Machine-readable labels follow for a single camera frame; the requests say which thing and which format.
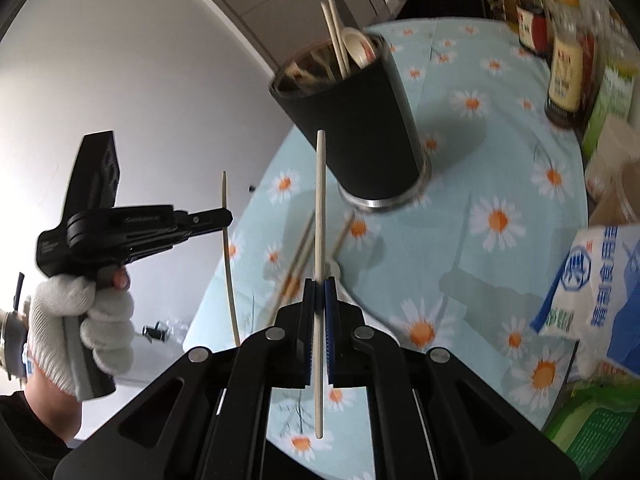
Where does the soy sauce bottle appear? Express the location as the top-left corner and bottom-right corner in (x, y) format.
(544, 34), (599, 129)

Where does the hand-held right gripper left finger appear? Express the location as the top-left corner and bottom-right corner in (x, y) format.
(52, 277), (317, 480)

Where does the black cylindrical utensil holder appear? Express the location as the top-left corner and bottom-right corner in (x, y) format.
(269, 31), (432, 210)

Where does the person's left hand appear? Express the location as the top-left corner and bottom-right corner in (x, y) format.
(26, 265), (136, 393)

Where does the person's left forearm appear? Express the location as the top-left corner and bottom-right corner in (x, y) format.
(0, 375), (84, 462)

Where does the dark jar red label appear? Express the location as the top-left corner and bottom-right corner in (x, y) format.
(515, 4), (550, 59)

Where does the beige plastic container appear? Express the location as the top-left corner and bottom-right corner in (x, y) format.
(589, 160), (640, 227)

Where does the long wooden chopstick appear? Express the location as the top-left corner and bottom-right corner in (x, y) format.
(221, 170), (240, 347)
(327, 0), (351, 77)
(320, 1), (339, 81)
(314, 130), (327, 439)

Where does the cream spoon orange print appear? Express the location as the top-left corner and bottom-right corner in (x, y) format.
(341, 27), (377, 69)

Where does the pile of wooden chopsticks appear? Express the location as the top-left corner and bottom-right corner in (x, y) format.
(270, 210), (356, 314)

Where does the blue daisy tablecloth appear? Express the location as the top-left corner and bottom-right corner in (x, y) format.
(182, 19), (592, 480)

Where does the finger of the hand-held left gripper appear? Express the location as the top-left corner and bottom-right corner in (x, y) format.
(186, 208), (235, 236)

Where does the green sugar bag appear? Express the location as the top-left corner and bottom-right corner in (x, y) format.
(542, 379), (640, 467)

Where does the white and blue salt bag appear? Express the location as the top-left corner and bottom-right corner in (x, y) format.
(530, 224), (640, 377)

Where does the green label bottle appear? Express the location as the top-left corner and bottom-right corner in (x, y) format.
(581, 62), (640, 159)

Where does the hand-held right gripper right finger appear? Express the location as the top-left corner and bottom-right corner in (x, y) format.
(324, 277), (582, 480)

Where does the dark kitchen sink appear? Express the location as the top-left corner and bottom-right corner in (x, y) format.
(390, 0), (494, 22)

